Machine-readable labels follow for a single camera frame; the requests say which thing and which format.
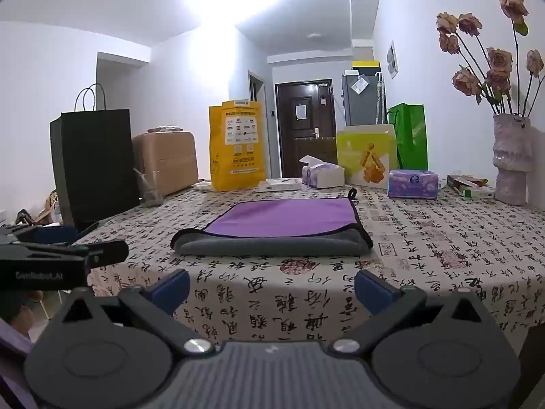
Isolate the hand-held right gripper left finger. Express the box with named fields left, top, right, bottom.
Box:
left=49, top=269, right=217, bottom=360

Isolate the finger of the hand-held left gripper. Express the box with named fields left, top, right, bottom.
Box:
left=0, top=224, right=81, bottom=246
left=70, top=240, right=129, bottom=268

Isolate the white tissue box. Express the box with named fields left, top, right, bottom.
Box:
left=299, top=155, right=346, bottom=189

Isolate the wicker chair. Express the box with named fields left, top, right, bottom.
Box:
left=40, top=187, right=64, bottom=226

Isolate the clear glass cup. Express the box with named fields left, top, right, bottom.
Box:
left=134, top=168, right=165, bottom=208

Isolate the dried rose bouquet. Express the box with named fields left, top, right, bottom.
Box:
left=435, top=0, right=545, bottom=118

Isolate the dark brown door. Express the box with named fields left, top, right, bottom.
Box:
left=275, top=79, right=338, bottom=178

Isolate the green gift bag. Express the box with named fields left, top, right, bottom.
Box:
left=387, top=103, right=428, bottom=171

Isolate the textured pale vase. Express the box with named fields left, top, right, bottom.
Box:
left=492, top=112, right=534, bottom=206

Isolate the yellow box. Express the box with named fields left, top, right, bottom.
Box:
left=344, top=58, right=383, bottom=76

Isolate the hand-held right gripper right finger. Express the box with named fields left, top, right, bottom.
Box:
left=329, top=269, right=497, bottom=357

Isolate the grey refrigerator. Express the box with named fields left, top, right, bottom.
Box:
left=341, top=72, right=385, bottom=131

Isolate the black paper bag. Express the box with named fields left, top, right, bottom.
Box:
left=49, top=84, right=141, bottom=231

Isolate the printed calligraphy tablecloth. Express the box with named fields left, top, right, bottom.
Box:
left=72, top=177, right=545, bottom=352

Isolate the brown suitcase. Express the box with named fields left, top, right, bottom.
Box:
left=132, top=130, right=199, bottom=199

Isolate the purple tissue pack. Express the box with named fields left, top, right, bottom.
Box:
left=387, top=169, right=439, bottom=200

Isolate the framed wall picture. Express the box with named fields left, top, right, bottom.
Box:
left=386, top=40, right=400, bottom=80

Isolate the yellow-green gift bag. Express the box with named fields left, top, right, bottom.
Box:
left=336, top=124, right=400, bottom=186

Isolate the flat white box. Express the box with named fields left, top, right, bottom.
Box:
left=256, top=178, right=302, bottom=192

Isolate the yellow paper bag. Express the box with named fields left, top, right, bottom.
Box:
left=208, top=99, right=267, bottom=192

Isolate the purple and grey towel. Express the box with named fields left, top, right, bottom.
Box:
left=170, top=187, right=374, bottom=257

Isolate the green and white box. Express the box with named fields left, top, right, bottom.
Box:
left=446, top=174, right=497, bottom=200

